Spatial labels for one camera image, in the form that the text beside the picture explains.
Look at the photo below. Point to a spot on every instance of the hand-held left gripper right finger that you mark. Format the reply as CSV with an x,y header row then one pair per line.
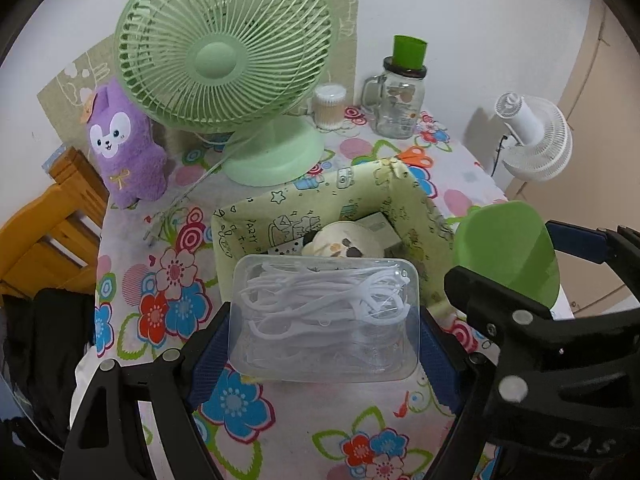
x,y
440,365

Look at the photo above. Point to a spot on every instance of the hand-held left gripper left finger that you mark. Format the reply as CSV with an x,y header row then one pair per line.
x,y
212,365

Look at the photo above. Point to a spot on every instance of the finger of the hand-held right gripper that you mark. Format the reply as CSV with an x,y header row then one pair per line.
x,y
575,240
500,320

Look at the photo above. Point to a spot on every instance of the green plastic lid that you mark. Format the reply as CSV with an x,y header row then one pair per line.
x,y
500,250

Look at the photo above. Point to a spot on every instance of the clear floss pick box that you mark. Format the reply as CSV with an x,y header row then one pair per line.
x,y
325,360

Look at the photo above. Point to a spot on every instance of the bundle of white floss picks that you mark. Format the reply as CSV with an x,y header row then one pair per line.
x,y
300,285

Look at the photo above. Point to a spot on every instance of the white power strip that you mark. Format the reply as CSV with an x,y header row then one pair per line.
x,y
287,249

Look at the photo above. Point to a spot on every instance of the yellow printed storage box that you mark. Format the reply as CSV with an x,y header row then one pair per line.
x,y
250,225

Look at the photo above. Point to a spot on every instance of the small white wall charger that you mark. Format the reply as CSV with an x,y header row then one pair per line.
x,y
375,222

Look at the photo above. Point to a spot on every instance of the cream panda plush pouch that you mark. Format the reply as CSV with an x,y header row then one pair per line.
x,y
340,240

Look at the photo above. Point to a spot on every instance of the white circulating fan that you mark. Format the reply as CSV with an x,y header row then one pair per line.
x,y
540,135

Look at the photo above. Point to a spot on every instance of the floral tablecloth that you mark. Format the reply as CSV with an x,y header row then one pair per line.
x,y
165,260

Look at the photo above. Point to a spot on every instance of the black jacket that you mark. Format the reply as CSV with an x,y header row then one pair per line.
x,y
45,350

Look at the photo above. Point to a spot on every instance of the orange scissors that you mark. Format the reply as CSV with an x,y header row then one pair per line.
x,y
417,156

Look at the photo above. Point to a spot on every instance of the orange wooden chair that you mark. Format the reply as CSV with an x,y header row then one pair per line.
x,y
40,230

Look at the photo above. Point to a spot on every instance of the glass mug jar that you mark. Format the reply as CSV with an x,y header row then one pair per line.
x,y
397,110

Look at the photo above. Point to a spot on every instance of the purple plush toy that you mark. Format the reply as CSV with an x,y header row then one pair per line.
x,y
125,160

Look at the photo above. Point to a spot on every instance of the green plastic cup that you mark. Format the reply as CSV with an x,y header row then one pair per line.
x,y
410,52

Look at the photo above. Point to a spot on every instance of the blue patterned cloth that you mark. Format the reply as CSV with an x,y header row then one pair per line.
x,y
55,156

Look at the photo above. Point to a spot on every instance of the clear cotton swab jar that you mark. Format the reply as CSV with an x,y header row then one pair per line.
x,y
330,107

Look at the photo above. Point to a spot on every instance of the green table fan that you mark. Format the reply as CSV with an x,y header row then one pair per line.
x,y
212,60

